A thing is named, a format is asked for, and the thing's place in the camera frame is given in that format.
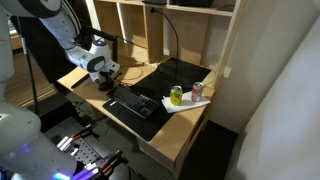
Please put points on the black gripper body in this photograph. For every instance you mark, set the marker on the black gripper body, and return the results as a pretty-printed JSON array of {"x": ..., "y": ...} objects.
[{"x": 106, "y": 75}]

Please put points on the black keyboard with grey keys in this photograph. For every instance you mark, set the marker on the black keyboard with grey keys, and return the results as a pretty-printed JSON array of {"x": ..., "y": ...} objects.
[{"x": 135, "y": 100}]

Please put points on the black desk mat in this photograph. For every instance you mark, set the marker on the black desk mat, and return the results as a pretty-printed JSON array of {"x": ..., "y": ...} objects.
[{"x": 160, "y": 80}]

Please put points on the pale flat floor plate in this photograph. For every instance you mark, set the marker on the pale flat floor plate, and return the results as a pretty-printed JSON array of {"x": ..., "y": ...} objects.
[{"x": 63, "y": 126}]

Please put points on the small white socket plate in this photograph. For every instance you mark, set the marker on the small white socket plate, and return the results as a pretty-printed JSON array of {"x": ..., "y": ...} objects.
[{"x": 166, "y": 52}]

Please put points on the yellow soda can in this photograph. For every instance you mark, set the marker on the yellow soda can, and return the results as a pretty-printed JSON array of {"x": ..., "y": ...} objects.
[{"x": 176, "y": 96}]

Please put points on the wooden slatted furniture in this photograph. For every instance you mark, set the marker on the wooden slatted furniture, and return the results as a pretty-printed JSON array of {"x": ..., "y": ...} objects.
[{"x": 33, "y": 83}]

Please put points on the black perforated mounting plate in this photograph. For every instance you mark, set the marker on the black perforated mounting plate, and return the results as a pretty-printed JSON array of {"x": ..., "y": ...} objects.
[{"x": 86, "y": 153}]

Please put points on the light wooden desk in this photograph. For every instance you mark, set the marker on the light wooden desk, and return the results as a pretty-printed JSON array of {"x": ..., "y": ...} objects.
[{"x": 173, "y": 140}]

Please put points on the red soda can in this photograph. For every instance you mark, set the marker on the red soda can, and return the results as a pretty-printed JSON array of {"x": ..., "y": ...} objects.
[{"x": 197, "y": 92}]

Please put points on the white paper napkin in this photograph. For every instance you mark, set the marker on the white paper napkin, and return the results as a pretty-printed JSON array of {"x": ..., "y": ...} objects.
[{"x": 196, "y": 105}]

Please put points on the black flat device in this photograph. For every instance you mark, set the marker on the black flat device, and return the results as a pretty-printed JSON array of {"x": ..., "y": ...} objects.
[
  {"x": 155, "y": 1},
  {"x": 193, "y": 2}
]

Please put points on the light wooden shelf unit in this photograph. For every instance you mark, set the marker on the light wooden shelf unit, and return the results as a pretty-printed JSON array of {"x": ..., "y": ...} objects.
[{"x": 193, "y": 40}]

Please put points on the silver wrist camera bar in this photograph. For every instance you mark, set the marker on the silver wrist camera bar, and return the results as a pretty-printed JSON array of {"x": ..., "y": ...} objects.
[{"x": 94, "y": 77}]

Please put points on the white bracket block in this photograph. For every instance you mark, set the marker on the white bracket block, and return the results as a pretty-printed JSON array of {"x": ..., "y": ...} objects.
[
  {"x": 66, "y": 144},
  {"x": 85, "y": 172}
]

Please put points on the white wall outlet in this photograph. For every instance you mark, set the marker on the white wall outlet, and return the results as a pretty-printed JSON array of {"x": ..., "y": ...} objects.
[{"x": 227, "y": 72}]

